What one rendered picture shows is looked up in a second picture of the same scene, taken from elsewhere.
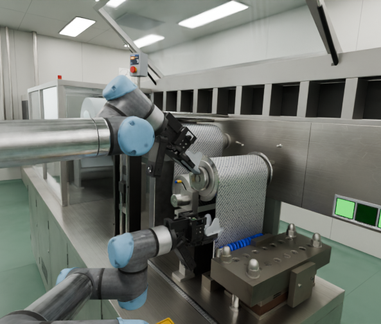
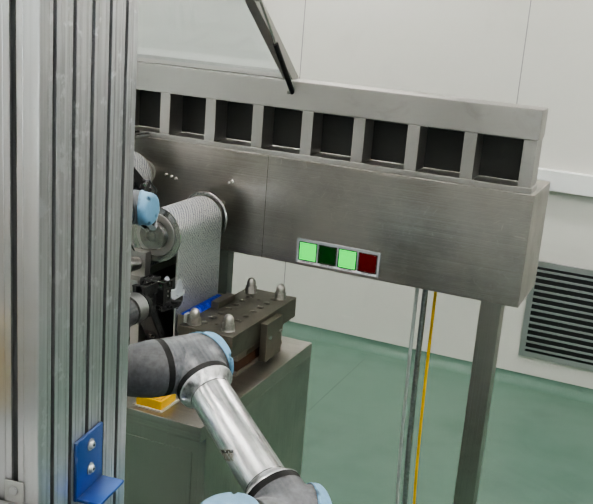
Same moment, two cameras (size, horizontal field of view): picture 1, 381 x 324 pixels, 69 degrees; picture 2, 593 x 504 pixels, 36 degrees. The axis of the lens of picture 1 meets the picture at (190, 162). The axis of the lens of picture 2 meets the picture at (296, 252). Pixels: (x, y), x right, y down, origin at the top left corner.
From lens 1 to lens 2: 163 cm
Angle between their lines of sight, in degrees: 30
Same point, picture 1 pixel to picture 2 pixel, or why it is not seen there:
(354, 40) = not seen: outside the picture
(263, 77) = (204, 89)
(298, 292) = (269, 345)
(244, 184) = (200, 236)
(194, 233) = (165, 297)
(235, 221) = (193, 282)
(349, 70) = (305, 103)
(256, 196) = (211, 249)
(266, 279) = (242, 331)
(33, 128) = not seen: hidden behind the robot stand
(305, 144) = (263, 181)
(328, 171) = (289, 212)
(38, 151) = not seen: hidden behind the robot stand
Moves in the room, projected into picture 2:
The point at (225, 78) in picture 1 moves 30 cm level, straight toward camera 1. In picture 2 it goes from (141, 76) to (168, 88)
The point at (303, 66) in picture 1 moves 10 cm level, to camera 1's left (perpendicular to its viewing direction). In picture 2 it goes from (256, 87) to (223, 86)
